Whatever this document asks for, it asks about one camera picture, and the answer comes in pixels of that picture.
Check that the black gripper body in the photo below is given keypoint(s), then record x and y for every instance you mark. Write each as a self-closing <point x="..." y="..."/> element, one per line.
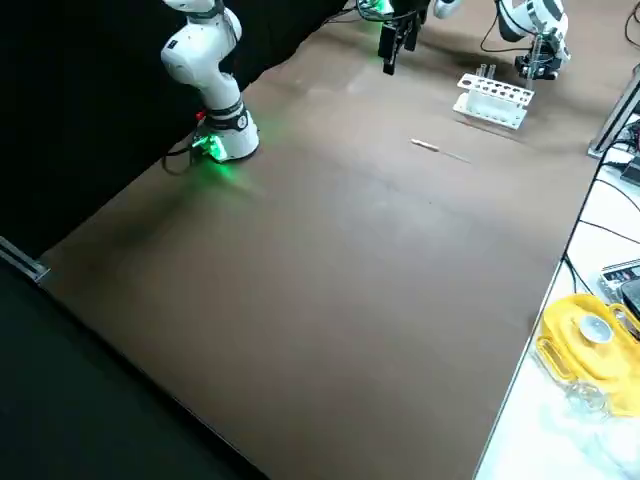
<point x="540" y="67"/>
<point x="409" y="9"/>

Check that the clear glass test tube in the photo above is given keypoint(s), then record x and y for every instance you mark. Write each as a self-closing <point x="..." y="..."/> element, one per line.
<point x="492" y="72"/>
<point x="483" y="71"/>
<point x="535" y="47"/>

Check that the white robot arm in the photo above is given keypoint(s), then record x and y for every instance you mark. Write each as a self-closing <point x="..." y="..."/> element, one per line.
<point x="520" y="17"/>
<point x="220" y="85"/>

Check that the white test tube rack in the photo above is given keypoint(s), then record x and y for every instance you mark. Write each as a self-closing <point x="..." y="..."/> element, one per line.
<point x="495" y="115"/>

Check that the black device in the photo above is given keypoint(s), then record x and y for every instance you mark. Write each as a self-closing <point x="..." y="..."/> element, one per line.
<point x="632" y="300"/>
<point x="632" y="172"/>

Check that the grey power strip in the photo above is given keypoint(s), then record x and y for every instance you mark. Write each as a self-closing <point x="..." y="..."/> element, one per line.
<point x="617" y="277"/>

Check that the yellow plastic tray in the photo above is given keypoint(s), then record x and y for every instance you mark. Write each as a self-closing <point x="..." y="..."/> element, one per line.
<point x="560" y="320"/>

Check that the round silver lid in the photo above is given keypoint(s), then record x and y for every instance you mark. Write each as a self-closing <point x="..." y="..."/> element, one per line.
<point x="596" y="330"/>

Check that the clear glass flask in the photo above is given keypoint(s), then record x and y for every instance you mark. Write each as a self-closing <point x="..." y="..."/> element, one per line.
<point x="585" y="397"/>

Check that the aluminium frame post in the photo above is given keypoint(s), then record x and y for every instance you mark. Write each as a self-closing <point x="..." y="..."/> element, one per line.
<point x="27" y="265"/>
<point x="612" y="120"/>

